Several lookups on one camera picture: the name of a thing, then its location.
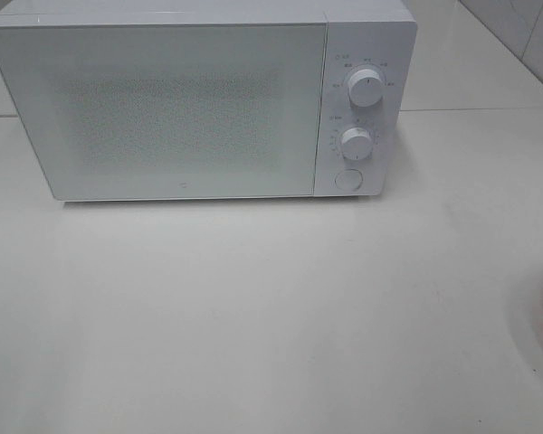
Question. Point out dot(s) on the white round door button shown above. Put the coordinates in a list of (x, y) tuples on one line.
[(349, 180)]

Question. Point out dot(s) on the white microwave door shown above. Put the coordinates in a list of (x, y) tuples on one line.
[(166, 112)]

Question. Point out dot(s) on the white lower timer knob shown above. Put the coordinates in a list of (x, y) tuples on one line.
[(356, 144)]

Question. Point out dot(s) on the white upper power knob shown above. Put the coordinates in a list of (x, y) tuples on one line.
[(365, 86)]

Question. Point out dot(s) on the white microwave oven body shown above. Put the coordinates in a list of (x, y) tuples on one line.
[(378, 33)]

